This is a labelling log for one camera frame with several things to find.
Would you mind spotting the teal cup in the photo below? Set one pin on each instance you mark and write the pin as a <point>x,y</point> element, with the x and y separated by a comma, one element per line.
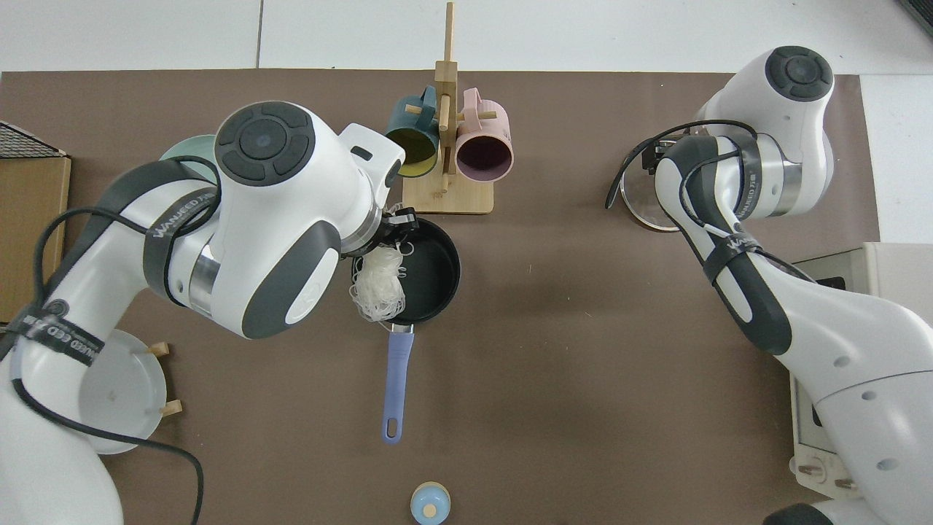
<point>412,124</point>

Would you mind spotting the white vermicelli bundle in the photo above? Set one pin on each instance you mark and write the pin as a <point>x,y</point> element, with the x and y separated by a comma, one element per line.
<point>379,284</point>

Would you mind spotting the grey white plate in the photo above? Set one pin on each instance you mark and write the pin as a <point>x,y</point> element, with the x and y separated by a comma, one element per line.
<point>131,379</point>

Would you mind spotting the wooden plate rack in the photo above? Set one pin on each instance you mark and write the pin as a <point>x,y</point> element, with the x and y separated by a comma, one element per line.
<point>172,408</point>

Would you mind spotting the wooden cup stand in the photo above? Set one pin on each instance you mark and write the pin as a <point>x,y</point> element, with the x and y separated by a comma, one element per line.
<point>448,198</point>

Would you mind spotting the brown table cloth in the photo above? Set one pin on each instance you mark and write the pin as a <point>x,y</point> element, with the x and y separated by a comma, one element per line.
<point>583,364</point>

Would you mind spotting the pale toaster oven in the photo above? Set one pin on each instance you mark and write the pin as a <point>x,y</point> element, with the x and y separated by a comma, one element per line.
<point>900,271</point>

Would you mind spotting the glass lid with blue knob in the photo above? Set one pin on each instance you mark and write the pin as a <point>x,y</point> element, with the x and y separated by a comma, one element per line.
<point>641,213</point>

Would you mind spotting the green round plate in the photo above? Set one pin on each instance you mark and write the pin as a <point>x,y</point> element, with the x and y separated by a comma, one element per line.
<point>182,149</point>

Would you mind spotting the small blue round thing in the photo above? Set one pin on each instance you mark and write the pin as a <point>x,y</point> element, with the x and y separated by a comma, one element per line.
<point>430,504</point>

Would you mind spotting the pink cup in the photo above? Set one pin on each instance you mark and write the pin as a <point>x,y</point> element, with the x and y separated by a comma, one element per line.
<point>490,124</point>

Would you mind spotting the black striped device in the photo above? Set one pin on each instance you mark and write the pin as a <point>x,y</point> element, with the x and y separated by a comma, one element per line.
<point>920,14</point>

